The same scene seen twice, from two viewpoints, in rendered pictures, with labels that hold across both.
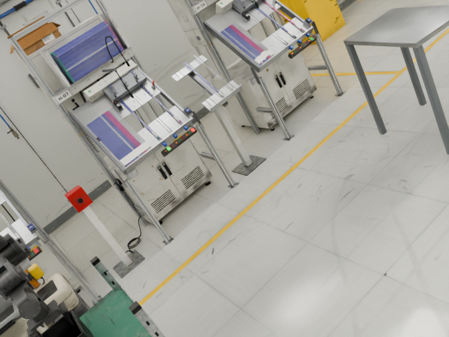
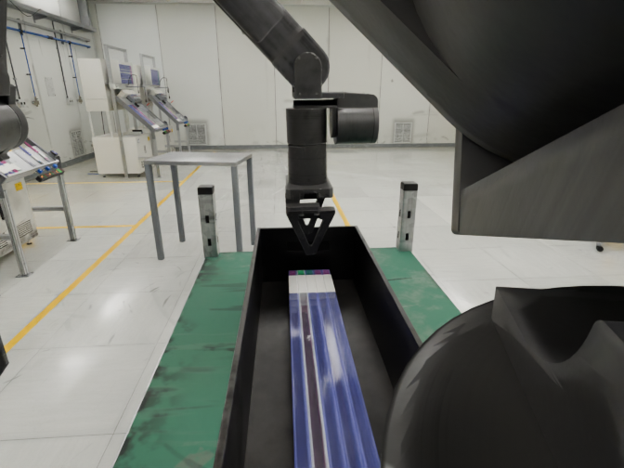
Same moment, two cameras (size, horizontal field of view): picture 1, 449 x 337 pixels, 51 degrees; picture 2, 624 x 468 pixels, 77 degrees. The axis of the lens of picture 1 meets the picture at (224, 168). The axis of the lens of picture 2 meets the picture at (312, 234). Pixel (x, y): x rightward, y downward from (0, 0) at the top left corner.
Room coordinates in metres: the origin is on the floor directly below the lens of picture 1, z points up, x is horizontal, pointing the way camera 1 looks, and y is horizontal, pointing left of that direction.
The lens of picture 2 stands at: (1.09, 1.26, 1.28)
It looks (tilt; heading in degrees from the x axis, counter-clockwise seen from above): 20 degrees down; 287
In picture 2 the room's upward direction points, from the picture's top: straight up
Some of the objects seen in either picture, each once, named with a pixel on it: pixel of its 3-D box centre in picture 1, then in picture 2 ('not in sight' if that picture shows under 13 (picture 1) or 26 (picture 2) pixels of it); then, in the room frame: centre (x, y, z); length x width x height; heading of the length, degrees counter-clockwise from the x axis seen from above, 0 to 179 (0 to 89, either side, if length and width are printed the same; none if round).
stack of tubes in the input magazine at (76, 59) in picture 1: (87, 51); not in sight; (3.97, 0.47, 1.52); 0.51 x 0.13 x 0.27; 111
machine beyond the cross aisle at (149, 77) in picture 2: not in sight; (149, 109); (6.39, -5.45, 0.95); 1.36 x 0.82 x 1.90; 21
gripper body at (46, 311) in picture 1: (38, 310); (307, 168); (1.26, 0.71, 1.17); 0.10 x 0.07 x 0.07; 111
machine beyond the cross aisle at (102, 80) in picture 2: not in sight; (119, 113); (5.88, -4.09, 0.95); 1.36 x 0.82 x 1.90; 21
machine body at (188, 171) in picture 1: (155, 172); not in sight; (4.06, 0.57, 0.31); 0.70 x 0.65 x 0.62; 111
